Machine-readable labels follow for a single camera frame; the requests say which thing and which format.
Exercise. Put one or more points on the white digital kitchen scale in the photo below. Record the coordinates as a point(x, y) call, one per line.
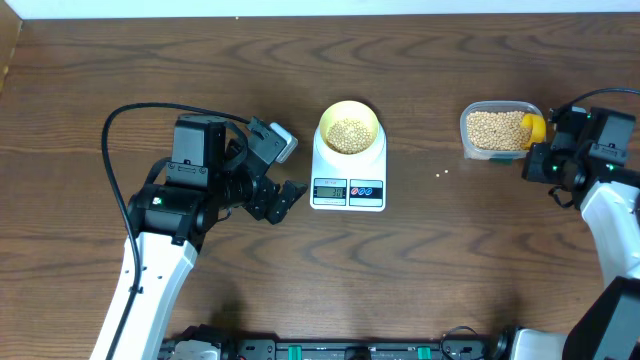
point(349, 182)

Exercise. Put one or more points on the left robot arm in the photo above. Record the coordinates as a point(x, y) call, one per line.
point(214, 167)

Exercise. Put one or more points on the soybeans pile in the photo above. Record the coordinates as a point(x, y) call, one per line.
point(499, 131)

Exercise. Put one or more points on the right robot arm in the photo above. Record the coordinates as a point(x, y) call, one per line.
point(586, 158)

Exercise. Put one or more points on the yellow measuring scoop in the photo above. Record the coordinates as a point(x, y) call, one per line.
point(535, 126)

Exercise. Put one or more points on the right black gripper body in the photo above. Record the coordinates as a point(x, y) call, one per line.
point(548, 165)

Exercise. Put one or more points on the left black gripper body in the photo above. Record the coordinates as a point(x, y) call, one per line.
point(267, 195)

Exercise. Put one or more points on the pale yellow bowl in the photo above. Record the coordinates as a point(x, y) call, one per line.
point(348, 109)

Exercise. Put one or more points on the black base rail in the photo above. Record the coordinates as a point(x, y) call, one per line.
point(205, 342)

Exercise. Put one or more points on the soybeans in bowl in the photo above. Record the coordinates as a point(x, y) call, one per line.
point(349, 136)

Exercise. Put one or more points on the clear plastic container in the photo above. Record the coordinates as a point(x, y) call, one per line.
point(472, 152)

